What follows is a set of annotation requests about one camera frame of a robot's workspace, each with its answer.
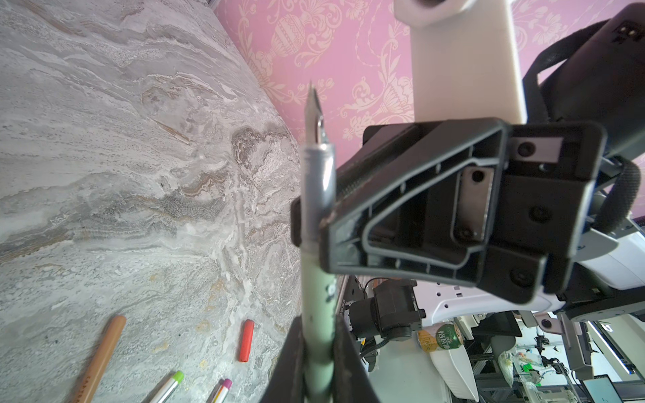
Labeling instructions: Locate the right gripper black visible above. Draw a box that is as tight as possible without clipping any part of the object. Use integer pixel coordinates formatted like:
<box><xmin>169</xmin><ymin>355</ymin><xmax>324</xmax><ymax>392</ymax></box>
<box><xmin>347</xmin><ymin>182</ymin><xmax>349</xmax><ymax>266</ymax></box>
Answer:
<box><xmin>319</xmin><ymin>118</ymin><xmax>607</xmax><ymax>304</ymax></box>

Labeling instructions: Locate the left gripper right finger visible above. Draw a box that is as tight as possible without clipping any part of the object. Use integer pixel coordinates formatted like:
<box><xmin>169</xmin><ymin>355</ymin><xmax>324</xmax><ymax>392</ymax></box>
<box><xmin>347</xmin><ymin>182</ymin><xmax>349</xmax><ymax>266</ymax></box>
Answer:
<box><xmin>332</xmin><ymin>316</ymin><xmax>380</xmax><ymax>403</ymax></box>

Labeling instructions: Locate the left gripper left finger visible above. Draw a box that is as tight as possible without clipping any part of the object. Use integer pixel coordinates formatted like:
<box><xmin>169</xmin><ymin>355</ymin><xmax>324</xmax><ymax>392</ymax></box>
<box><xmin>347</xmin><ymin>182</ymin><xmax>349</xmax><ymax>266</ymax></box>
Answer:
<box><xmin>260</xmin><ymin>317</ymin><xmax>305</xmax><ymax>403</ymax></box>

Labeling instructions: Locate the light green pen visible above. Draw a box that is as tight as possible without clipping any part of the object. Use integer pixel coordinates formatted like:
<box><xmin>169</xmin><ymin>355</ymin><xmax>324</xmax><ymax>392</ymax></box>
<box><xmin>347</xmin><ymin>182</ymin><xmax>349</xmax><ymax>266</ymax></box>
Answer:
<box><xmin>300</xmin><ymin>86</ymin><xmax>337</xmax><ymax>402</ymax></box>

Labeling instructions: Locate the tan brown pen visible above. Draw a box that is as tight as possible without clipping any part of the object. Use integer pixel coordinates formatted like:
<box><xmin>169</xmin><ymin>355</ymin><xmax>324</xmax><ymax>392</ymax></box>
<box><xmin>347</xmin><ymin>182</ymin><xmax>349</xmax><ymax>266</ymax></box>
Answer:
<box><xmin>72</xmin><ymin>315</ymin><xmax>127</xmax><ymax>403</ymax></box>

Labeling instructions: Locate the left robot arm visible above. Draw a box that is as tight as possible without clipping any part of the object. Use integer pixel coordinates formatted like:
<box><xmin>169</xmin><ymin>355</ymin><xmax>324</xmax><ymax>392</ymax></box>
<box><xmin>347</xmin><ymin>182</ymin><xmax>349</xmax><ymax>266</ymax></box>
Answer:
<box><xmin>261</xmin><ymin>275</ymin><xmax>426</xmax><ymax>402</ymax></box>

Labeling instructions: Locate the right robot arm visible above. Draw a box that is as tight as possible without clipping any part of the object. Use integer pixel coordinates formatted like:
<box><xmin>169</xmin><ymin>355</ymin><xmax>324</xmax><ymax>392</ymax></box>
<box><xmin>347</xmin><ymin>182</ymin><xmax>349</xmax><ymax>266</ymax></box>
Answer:
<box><xmin>291</xmin><ymin>1</ymin><xmax>644</xmax><ymax>322</ymax></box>

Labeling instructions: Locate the red pen cap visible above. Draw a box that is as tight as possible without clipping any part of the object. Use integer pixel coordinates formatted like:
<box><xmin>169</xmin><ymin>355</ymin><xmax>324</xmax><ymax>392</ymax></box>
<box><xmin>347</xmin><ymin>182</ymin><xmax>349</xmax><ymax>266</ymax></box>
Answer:
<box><xmin>238</xmin><ymin>319</ymin><xmax>255</xmax><ymax>363</ymax></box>

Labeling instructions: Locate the white marker pink tip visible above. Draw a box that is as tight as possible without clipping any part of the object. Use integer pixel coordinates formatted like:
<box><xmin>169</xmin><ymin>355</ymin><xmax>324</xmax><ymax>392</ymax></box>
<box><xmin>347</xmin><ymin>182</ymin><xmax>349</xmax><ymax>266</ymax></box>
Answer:
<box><xmin>208</xmin><ymin>379</ymin><xmax>233</xmax><ymax>403</ymax></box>

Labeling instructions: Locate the white marker green tip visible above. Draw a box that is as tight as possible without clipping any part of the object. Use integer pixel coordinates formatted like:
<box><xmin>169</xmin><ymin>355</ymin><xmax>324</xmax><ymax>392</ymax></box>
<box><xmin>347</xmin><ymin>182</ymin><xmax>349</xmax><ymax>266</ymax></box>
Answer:
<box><xmin>149</xmin><ymin>371</ymin><xmax>185</xmax><ymax>403</ymax></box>

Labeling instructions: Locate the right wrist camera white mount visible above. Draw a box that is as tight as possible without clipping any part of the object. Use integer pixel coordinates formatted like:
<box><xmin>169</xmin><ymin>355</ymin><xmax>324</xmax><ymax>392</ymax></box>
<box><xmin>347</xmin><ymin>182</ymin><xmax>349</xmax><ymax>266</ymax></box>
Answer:
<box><xmin>393</xmin><ymin>0</ymin><xmax>527</xmax><ymax>124</ymax></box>

